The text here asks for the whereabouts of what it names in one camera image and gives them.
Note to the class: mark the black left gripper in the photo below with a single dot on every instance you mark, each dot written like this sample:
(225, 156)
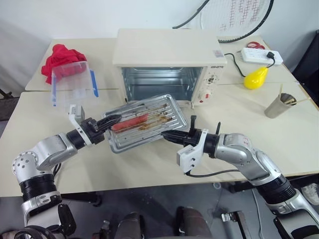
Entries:
(92, 134)

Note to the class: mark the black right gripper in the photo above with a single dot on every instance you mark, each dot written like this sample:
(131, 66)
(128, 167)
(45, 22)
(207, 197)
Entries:
(190, 138)

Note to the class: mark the ribbed metal baking tray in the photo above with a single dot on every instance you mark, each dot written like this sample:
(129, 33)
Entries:
(159, 117)

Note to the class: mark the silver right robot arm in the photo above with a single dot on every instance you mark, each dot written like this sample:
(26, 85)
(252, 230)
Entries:
(239, 149)

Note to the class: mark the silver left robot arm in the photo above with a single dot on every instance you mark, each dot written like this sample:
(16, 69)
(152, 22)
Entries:
(49, 147)

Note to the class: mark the red sausage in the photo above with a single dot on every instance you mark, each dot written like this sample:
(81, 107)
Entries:
(132, 122)

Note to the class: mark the cream toaster oven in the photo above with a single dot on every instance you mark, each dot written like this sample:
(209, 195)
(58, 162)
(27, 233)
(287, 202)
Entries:
(164, 49)

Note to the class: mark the clear plastic box blue latches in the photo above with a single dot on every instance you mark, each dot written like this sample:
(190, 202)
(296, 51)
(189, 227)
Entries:
(82, 82)

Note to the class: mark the red cloth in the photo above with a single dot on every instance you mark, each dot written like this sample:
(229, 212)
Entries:
(62, 56)

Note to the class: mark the dark rounded shape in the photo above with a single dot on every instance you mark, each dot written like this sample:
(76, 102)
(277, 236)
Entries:
(193, 224)
(130, 226)

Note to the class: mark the yellow pear-shaped toy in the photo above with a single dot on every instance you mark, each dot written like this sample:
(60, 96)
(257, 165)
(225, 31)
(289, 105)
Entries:
(255, 78)

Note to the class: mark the metal cup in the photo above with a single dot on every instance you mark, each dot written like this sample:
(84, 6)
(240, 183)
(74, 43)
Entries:
(277, 107)

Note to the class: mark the white power strip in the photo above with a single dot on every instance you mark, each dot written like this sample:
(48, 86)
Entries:
(256, 56)

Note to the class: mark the bamboo skewer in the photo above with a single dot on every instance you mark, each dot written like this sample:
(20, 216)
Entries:
(300, 100)
(281, 89)

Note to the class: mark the red scissors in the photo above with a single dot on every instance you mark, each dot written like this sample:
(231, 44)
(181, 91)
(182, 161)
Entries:
(255, 45)

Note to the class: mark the large black object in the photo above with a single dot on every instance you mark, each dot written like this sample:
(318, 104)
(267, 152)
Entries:
(307, 69)

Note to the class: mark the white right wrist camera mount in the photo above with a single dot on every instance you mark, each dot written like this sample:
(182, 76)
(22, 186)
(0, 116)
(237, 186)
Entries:
(189, 156)

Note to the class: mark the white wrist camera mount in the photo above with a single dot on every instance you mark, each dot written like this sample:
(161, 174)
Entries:
(189, 156)
(72, 116)

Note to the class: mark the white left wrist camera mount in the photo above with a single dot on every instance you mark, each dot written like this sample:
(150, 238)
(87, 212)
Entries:
(72, 116)

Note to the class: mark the metal bracket with dark bar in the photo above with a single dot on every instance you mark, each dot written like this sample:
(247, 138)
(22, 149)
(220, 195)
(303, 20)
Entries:
(236, 221)

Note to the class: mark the black curved racket frame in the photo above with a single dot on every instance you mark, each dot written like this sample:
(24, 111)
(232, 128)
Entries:
(189, 18)

